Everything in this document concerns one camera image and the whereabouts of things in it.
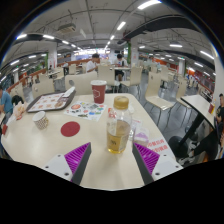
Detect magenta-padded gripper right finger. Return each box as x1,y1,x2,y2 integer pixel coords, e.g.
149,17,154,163
131,142,184,186

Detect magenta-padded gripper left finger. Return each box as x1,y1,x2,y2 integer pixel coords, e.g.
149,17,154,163
40,142,92,185

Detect clear bottle with yellow cap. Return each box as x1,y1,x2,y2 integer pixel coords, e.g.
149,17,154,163
106,95,133,155

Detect white table notice sticker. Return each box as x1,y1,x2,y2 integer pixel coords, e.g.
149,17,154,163
146,137,170,156

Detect clear plastic packet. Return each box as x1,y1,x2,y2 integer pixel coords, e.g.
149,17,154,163
133,126,150,148

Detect flat round red coaster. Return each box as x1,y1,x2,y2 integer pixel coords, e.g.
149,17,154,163
60,120,81,138

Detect white patterned mug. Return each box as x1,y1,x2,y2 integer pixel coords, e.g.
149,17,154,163
32,110,50,131

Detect colourful sticker sheet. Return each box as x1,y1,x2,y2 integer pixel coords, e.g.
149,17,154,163
63,100,108,122

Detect printed paper tray liner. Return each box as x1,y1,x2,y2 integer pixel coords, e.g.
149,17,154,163
29,93,69,112

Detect dark brown food tray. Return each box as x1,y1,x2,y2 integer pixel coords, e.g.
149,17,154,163
26,90,77,114

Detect food wrapper with fries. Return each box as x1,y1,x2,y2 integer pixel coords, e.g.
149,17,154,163
12,101,28,121

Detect beige dining table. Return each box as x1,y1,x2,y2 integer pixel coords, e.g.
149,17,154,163
180,94,216,148

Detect crumpled white napkin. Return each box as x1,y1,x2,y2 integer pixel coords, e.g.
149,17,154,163
61,86,76,98

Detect beige chair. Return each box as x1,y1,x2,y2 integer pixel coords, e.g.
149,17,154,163
64,71,99,96
143,72,177,126
31,78,56,100

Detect black backpack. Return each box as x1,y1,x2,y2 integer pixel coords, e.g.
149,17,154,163
11,95,25,107

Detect red paper cup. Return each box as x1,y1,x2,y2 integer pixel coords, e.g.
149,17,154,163
90,79,108,105

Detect ceiling air conditioner unit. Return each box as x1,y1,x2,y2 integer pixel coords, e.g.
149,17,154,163
57,22,77,34

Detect ceiling lights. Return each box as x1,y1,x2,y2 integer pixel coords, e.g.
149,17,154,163
0,0,224,83

